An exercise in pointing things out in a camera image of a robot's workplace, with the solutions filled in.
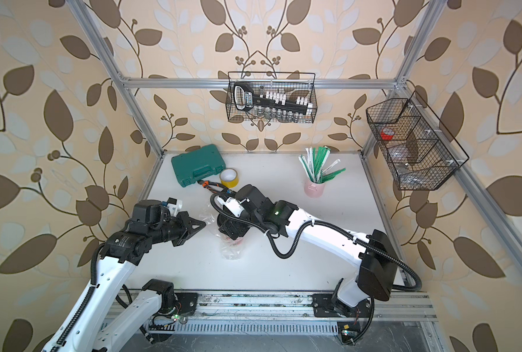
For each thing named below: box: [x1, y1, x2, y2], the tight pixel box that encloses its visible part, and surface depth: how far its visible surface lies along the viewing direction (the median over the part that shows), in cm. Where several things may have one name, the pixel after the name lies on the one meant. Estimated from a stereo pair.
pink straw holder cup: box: [304, 176, 326, 198], surface depth 98 cm
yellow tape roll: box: [219, 167, 240, 189], surface depth 110 cm
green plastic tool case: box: [171, 143, 226, 188], surface depth 114 cm
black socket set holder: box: [233, 81, 314, 114], surface depth 85 cm
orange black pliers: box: [197, 179, 229, 194], surface depth 110 cm
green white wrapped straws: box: [297, 145, 347, 184], surface depth 98 cm
